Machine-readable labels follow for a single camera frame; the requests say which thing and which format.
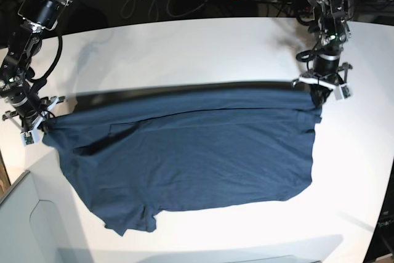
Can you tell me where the grey plastic bin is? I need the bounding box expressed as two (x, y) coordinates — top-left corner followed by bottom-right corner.
(0, 169), (93, 263)

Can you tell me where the dark blue T-shirt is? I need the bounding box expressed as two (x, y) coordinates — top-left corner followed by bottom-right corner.
(42, 88), (321, 235)

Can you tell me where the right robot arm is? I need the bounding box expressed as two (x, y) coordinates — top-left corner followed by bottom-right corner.
(1, 0), (73, 145)

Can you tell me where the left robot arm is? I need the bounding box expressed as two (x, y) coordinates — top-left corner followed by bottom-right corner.
(292, 0), (353, 108)

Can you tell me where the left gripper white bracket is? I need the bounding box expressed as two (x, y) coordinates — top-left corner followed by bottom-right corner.
(291, 55), (353, 110)

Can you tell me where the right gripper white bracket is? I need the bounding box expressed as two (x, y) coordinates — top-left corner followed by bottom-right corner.
(1, 96), (67, 147)

